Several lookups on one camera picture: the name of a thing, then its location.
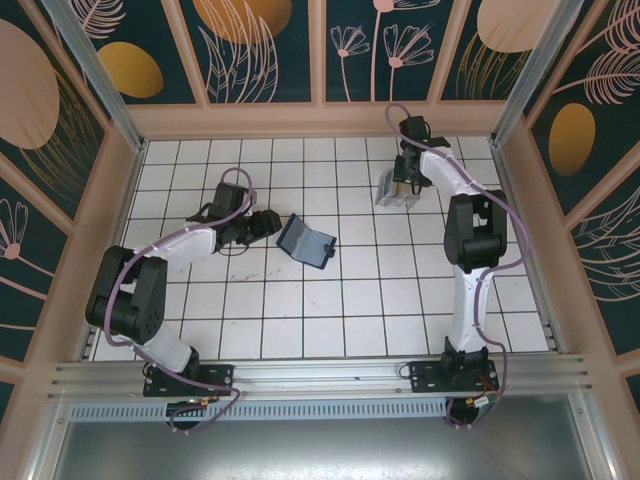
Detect grey slotted cable duct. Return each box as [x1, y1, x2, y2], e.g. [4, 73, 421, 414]
[64, 399, 451, 422]

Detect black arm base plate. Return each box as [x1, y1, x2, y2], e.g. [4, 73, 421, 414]
[143, 363, 236, 399]
[408, 360, 501, 394]

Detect grey metal sheet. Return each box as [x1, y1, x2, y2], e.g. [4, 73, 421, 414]
[29, 419, 616, 480]

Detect purple cable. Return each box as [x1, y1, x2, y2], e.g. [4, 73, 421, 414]
[102, 168, 245, 435]
[384, 103, 531, 430]

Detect aluminium frame post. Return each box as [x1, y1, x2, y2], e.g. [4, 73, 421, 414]
[39, 0, 147, 154]
[491, 0, 587, 147]

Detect short aluminium side rail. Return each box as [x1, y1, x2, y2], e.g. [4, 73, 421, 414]
[541, 318, 569, 355]
[78, 327, 99, 362]

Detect navy card holder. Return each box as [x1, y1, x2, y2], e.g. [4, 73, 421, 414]
[275, 212, 338, 270]

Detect long aluminium rail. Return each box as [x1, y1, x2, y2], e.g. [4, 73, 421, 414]
[47, 353, 596, 401]

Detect power connector with wires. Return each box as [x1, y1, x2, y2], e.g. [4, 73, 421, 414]
[167, 396, 222, 409]
[464, 393, 499, 412]

